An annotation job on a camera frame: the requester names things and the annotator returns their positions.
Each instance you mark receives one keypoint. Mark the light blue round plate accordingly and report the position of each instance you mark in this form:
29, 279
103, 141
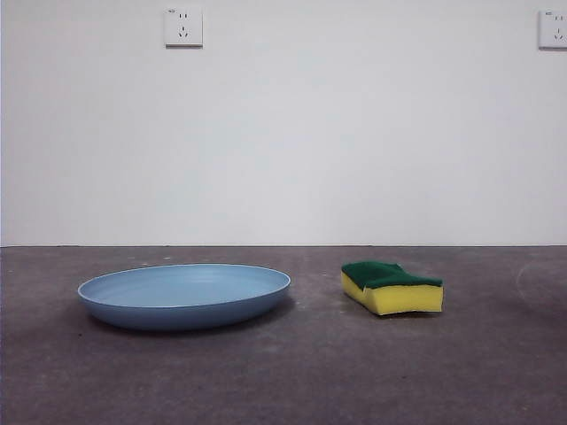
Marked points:
184, 301

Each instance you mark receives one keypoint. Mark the yellow sponge with green pad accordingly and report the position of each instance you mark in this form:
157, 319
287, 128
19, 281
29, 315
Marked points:
398, 299

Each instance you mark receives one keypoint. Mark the white wall socket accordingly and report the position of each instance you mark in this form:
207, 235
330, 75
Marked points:
553, 28
184, 27

